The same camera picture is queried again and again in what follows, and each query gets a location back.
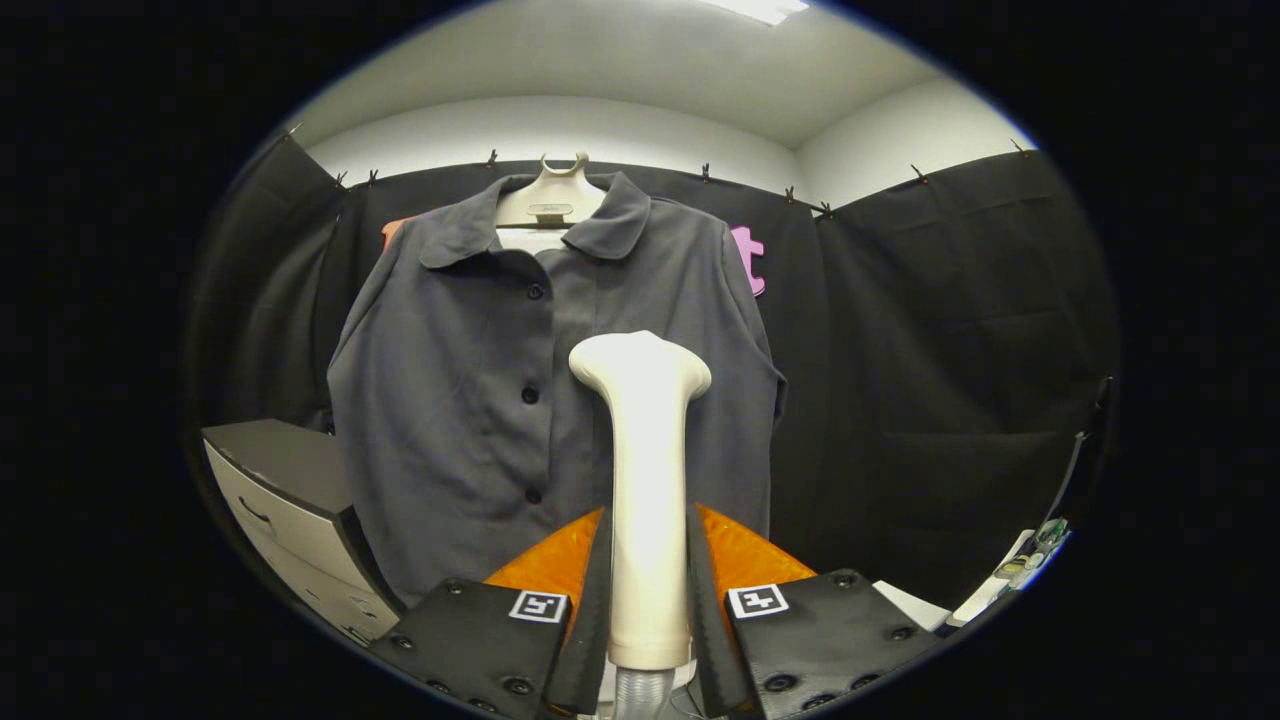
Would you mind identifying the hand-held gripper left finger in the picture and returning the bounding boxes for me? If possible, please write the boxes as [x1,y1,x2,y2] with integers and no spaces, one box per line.
[368,507,611,720]

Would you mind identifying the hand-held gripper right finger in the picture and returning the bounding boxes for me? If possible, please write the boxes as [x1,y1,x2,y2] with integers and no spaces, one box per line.
[685,503,941,720]

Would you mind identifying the grey ribbed steamer hose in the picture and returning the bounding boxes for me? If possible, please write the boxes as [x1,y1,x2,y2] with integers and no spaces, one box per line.
[611,667,677,720]

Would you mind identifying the dark grey button shirt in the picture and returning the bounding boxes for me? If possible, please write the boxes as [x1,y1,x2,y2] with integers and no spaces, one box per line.
[327,172,788,609]

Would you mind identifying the cream plastic clothes hanger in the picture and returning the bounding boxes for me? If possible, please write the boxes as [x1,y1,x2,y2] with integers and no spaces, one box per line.
[495,152,609,254]

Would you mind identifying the white paper sheet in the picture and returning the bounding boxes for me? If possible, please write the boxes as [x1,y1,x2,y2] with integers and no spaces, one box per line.
[874,580,952,634]

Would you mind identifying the white panel edge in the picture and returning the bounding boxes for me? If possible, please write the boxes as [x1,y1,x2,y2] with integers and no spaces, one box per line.
[948,518,1071,629]

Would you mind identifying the grey drawer cabinet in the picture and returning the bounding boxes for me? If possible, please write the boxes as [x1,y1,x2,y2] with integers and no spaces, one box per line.
[200,418,403,647]

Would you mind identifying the row of backdrop clips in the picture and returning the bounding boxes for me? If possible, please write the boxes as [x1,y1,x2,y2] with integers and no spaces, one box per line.
[288,122,1033,218]

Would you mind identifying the thin dark cable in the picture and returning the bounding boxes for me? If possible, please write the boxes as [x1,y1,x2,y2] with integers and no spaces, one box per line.
[1058,376,1114,528]

